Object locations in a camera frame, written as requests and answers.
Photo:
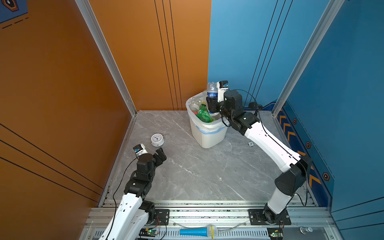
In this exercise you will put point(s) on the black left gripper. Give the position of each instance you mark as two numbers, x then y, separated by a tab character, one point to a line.
161	155

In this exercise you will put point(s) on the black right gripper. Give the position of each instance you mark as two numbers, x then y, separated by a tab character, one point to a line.
212	105

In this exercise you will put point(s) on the green sprite bottle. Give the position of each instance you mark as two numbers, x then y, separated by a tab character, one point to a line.
204	115

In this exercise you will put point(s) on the crushed blue-label bottle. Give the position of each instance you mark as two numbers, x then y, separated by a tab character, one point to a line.
212	91

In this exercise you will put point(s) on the clear crushed red-white bottle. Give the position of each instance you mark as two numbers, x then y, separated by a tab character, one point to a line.
195	104

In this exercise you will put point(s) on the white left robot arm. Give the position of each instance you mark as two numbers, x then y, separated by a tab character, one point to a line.
134	212

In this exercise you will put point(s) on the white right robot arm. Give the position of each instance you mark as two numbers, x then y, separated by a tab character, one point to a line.
295	168

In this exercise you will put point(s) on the white plastic waste bin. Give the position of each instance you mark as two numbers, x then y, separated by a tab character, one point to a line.
206	134

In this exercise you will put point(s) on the white alarm clock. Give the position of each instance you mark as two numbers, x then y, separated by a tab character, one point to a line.
157	140

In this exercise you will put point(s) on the black desk microphone stand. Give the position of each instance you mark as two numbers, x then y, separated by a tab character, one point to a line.
255	106

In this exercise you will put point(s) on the left green circuit board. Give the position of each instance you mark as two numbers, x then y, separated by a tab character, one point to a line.
148	233

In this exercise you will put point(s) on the green circuit board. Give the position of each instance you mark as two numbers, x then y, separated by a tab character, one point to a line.
275	234
148	233

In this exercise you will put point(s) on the right green circuit board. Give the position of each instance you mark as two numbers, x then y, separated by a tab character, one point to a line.
275	234

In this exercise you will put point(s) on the silver knob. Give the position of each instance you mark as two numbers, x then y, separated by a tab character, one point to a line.
306	230

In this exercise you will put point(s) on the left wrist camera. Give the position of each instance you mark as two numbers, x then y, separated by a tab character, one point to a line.
140	149

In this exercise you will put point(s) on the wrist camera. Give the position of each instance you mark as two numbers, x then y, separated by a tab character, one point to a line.
140	149
222	87

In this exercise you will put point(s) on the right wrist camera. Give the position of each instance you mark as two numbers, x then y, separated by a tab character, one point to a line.
222	87

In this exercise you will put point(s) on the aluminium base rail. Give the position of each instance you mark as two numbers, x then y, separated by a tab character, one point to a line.
240	220

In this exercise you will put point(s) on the aluminium frame post right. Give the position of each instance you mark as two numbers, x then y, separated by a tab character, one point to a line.
318	34

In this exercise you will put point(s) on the aluminium frame post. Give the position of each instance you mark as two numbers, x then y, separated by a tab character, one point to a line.
99	38
318	34

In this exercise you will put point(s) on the aluminium frame post left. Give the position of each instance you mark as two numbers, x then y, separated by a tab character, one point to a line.
99	38

